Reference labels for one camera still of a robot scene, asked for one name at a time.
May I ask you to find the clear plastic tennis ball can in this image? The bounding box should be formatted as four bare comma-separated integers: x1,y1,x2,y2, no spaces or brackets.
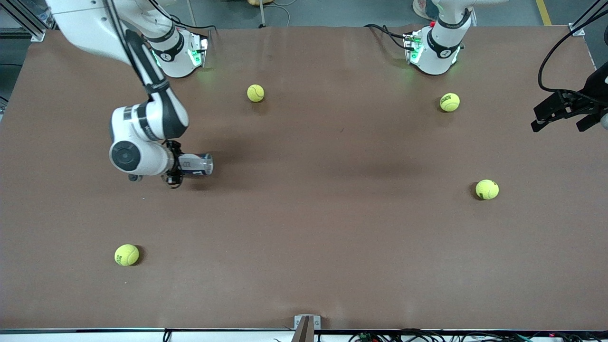
180,153,214,177

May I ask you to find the white shoe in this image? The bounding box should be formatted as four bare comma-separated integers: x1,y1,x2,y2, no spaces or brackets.
412,0,438,20

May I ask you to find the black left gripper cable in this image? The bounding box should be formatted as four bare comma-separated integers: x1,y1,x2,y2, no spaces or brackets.
538,19,608,103

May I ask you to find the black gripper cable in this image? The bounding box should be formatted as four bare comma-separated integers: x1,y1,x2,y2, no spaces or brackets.
538,19,608,103
102,0,160,98

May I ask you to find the aluminium frame profile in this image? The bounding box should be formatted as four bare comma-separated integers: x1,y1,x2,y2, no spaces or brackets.
0,0,47,42
569,0,608,37

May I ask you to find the black right arm base cable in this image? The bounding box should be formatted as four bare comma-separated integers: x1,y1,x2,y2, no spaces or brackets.
150,0,218,38

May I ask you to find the black arm base cable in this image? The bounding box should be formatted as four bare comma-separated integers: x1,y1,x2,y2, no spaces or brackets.
364,23,410,51
150,0,218,38

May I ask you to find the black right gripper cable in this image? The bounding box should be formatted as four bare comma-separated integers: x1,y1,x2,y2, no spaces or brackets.
102,0,160,98

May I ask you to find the black left arm base cable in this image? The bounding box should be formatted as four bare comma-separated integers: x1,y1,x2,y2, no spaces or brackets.
364,23,410,51

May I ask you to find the grey metal camera mount bracket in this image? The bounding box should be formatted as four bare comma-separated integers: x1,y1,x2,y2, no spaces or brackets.
294,315,321,342

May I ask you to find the black tangled cable bundle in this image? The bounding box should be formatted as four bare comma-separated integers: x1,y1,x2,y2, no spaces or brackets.
349,329,608,342

